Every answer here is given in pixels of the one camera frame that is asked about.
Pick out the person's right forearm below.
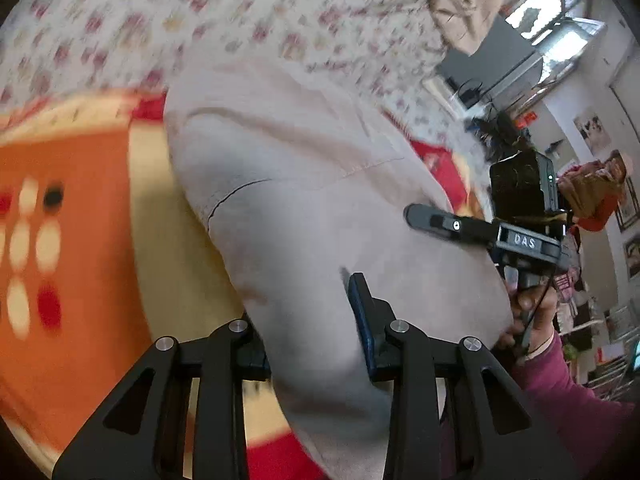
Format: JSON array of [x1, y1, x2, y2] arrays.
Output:
[[440, 330, 640, 480]]

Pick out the black cable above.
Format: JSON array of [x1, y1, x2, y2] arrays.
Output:
[[520, 255, 558, 358]]

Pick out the floral quilt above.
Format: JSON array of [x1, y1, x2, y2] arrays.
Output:
[[0, 0, 493, 161]]

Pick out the wall poster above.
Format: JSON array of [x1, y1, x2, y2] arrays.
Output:
[[572, 107, 613, 157]]

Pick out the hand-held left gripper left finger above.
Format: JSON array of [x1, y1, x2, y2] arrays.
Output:
[[52, 317, 273, 480]]

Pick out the orange red printed blanket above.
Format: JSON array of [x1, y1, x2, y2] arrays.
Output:
[[0, 87, 488, 480]]

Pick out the beige jacket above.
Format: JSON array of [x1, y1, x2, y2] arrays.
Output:
[[164, 52, 516, 480]]

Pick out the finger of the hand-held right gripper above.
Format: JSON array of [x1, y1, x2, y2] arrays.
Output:
[[404, 203, 501, 248]]

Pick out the window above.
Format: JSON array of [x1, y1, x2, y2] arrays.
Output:
[[504, 0, 608, 42]]

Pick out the red brown hanging clothes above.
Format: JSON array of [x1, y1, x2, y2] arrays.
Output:
[[556, 152, 632, 233]]

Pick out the beige crumpled cloth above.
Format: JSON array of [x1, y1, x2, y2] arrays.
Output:
[[429, 0, 507, 57]]

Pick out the person's right hand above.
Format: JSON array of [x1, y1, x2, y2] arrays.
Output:
[[492, 266, 558, 361]]

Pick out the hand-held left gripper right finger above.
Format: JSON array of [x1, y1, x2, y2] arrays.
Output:
[[348, 272, 581, 480]]

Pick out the grey flat panel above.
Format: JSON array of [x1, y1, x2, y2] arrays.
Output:
[[435, 20, 545, 106]]

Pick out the framed wall picture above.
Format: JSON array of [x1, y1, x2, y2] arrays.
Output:
[[614, 180, 640, 233]]

